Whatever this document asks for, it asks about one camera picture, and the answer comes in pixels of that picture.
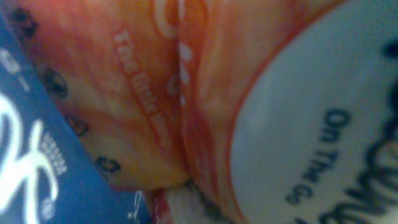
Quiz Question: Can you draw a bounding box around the colourful tissue pack strip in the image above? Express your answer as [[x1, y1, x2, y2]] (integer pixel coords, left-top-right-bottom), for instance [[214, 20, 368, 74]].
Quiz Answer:
[[1, 0, 397, 223]]

